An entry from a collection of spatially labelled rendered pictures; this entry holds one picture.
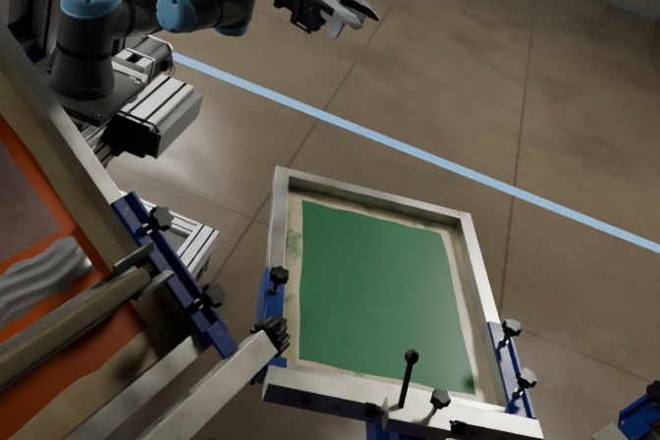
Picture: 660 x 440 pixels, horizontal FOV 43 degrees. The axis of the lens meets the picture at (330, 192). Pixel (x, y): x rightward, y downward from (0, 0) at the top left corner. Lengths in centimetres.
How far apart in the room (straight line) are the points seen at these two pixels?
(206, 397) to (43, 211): 41
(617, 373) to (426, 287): 193
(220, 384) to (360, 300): 68
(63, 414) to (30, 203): 35
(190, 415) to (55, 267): 32
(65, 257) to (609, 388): 283
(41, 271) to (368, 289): 91
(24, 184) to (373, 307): 91
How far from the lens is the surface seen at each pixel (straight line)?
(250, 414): 296
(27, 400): 133
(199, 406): 138
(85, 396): 138
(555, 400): 361
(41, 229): 144
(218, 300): 145
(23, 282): 138
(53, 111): 152
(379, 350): 190
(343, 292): 201
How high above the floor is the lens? 218
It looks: 31 degrees down
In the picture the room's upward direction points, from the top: 20 degrees clockwise
